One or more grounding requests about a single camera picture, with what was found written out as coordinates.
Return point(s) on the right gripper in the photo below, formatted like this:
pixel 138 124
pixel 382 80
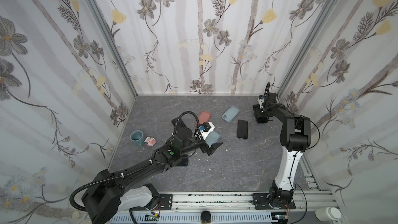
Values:
pixel 261 112

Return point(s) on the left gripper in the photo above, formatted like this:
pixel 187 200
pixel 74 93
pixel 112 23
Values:
pixel 210 150

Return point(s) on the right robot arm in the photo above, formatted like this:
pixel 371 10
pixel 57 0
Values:
pixel 295 139

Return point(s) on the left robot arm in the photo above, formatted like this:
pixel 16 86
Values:
pixel 110 193

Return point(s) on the light blue case centre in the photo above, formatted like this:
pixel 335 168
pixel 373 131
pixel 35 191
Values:
pixel 212 138

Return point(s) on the light blue case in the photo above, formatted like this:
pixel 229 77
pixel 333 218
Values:
pixel 212 138
pixel 230 114

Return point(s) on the black phone far right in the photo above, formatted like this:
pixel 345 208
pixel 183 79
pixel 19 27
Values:
pixel 242 129

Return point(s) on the light blue case far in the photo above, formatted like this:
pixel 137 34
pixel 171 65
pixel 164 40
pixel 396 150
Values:
pixel 230 114

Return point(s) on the pink phone case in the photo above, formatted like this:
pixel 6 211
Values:
pixel 204 117

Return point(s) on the small pink white toy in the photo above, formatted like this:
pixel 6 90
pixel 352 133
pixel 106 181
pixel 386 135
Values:
pixel 150 141

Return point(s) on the black round knob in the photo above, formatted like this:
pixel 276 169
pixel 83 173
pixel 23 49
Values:
pixel 205 217

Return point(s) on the teal ceramic cup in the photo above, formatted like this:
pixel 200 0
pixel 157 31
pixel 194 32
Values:
pixel 137 138

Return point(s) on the white cylinder object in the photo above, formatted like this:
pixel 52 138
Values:
pixel 328 214

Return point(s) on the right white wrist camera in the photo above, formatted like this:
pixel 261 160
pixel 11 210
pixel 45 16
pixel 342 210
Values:
pixel 261 100

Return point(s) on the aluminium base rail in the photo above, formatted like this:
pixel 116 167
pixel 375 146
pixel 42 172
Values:
pixel 315 199

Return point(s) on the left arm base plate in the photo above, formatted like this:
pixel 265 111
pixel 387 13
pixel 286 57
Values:
pixel 162 202

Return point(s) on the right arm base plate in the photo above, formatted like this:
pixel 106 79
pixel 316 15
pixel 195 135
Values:
pixel 264 201

